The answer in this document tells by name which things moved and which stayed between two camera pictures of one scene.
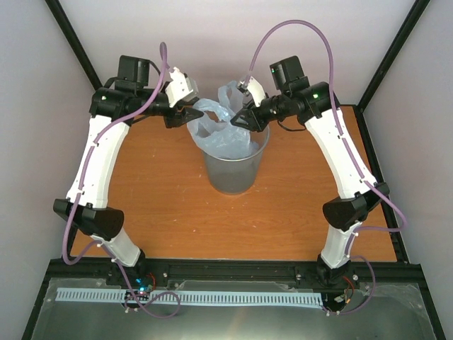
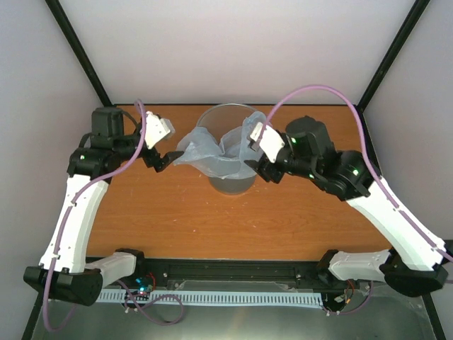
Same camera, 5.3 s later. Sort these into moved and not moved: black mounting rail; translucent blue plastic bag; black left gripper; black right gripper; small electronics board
Moved: black left gripper; black right gripper; translucent blue plastic bag
Not moved: black mounting rail; small electronics board
